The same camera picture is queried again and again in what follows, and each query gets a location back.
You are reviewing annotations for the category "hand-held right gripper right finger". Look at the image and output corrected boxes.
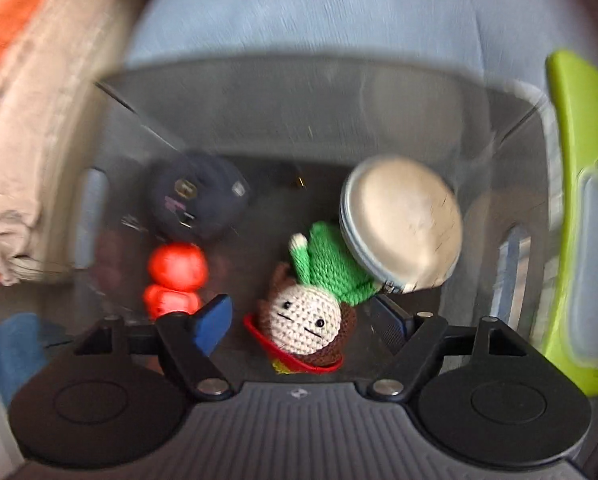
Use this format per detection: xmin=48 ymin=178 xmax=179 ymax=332
xmin=369 ymin=295 xmax=524 ymax=401

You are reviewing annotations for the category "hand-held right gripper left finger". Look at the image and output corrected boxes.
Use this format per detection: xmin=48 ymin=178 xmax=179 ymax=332
xmin=74 ymin=295 xmax=234 ymax=401

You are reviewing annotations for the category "red toy figure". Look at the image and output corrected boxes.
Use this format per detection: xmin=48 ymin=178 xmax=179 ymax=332
xmin=144 ymin=242 xmax=210 ymax=321

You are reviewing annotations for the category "crochet doll with green dress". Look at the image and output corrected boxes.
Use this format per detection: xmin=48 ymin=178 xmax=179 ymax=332
xmin=244 ymin=220 xmax=380 ymax=376

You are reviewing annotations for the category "round grey zip pouch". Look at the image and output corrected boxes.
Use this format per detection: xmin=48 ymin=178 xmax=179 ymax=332
xmin=339 ymin=155 xmax=464 ymax=295

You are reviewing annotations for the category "black plush cat keychain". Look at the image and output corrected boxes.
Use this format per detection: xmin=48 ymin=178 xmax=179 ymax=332
xmin=146 ymin=152 xmax=252 ymax=241

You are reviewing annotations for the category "transparent grey storage box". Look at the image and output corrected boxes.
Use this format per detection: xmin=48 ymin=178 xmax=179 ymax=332
xmin=74 ymin=57 xmax=554 ymax=386

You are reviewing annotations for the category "green lid with clear window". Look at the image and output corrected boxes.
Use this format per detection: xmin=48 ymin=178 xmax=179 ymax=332
xmin=539 ymin=50 xmax=598 ymax=396

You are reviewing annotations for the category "beige crumpled sheet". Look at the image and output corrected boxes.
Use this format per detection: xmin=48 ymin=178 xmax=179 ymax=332
xmin=0 ymin=0 xmax=147 ymax=286

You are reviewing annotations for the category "grey plush blanket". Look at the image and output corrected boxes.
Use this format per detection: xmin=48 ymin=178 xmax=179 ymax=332
xmin=124 ymin=0 xmax=598 ymax=161

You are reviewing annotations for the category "orange knitted blanket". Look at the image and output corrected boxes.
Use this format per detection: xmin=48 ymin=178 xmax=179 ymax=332
xmin=0 ymin=0 xmax=72 ymax=296

